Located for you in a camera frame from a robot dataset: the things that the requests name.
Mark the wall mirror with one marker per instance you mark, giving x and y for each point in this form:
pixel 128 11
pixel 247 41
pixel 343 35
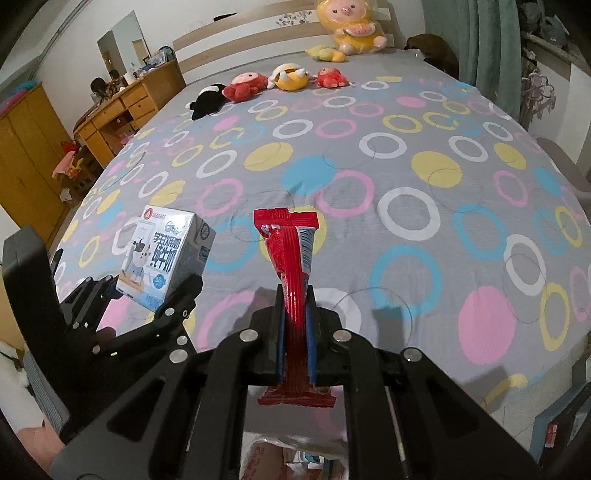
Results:
pixel 124 41

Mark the wooden desk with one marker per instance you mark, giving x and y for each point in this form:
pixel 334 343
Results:
pixel 134 104

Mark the small red plush toy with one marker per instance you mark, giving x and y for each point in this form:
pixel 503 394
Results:
pixel 331 77

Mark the white cloth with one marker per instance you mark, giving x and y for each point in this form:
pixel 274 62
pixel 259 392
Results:
pixel 11 374

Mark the white blue milk carton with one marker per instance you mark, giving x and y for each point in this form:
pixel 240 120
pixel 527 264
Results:
pixel 161 249

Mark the yellow white plush toy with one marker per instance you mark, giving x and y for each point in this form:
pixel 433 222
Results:
pixel 290 77

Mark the bed with circle-print sheet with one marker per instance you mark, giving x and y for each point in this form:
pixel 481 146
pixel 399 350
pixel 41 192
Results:
pixel 369 152

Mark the white plastic bag red print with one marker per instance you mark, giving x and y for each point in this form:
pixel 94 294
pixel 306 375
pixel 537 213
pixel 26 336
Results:
pixel 268 457

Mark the wooden wardrobe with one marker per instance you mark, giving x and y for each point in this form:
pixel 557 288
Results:
pixel 27 170

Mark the grey chair backrest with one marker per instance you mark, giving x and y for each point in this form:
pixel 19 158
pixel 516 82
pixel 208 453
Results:
pixel 563 161

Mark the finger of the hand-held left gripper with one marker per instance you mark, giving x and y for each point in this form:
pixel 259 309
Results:
pixel 178 302
pixel 90 290

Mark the black white plush toy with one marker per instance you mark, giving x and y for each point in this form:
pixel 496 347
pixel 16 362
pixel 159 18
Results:
pixel 205 102

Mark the big yellow plush toy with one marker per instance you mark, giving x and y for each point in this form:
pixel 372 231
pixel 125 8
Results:
pixel 353 27

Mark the teal curtain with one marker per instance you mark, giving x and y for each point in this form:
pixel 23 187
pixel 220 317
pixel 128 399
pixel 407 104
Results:
pixel 475 41

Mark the person's left forearm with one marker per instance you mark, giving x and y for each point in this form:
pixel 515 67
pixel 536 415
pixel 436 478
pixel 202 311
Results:
pixel 39 445

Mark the brown plush toy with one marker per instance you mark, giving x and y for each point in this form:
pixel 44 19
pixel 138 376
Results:
pixel 434 53

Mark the blue box red label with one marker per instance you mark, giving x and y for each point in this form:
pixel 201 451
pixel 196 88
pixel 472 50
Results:
pixel 554 434

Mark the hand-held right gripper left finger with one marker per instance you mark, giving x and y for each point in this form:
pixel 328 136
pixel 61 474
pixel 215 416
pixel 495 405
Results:
pixel 280 355

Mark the red snack packet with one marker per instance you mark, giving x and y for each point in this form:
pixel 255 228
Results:
pixel 286 258

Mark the pink storage bag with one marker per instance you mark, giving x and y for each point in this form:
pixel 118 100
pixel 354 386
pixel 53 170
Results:
pixel 16 97

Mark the small yellow green plush toy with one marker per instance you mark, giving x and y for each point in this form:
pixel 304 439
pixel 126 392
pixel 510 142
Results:
pixel 325 54

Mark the striped wooden headboard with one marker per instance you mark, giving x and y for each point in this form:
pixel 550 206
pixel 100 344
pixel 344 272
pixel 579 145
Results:
pixel 240 46

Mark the pink cloth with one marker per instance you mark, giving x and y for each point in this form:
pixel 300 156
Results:
pixel 69 166

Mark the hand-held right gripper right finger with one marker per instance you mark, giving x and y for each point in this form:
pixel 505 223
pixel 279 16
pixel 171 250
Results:
pixel 312 360

